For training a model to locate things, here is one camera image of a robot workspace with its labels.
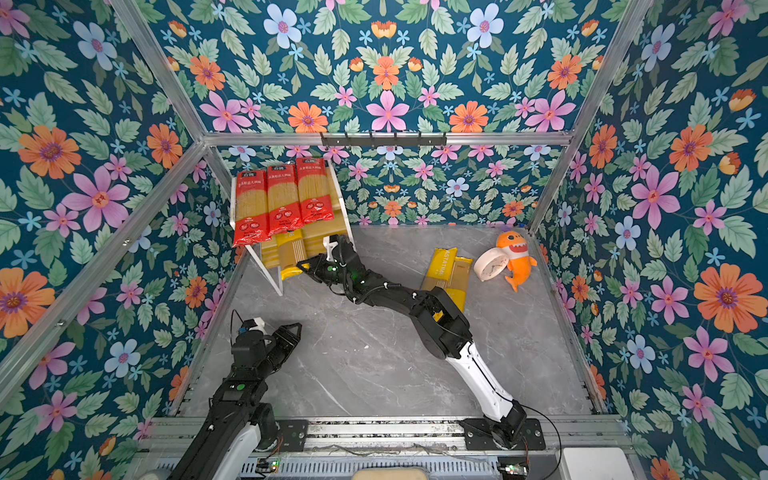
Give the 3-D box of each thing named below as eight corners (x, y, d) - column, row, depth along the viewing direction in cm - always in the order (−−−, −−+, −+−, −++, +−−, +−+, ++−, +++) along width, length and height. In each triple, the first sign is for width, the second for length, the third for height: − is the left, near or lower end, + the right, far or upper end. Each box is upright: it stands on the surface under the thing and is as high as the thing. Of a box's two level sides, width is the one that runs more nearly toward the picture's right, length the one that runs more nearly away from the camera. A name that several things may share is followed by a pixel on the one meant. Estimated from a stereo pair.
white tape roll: (476, 286, 105) (483, 266, 96) (467, 275, 108) (473, 255, 99) (503, 272, 109) (512, 252, 99) (493, 262, 112) (501, 241, 102)
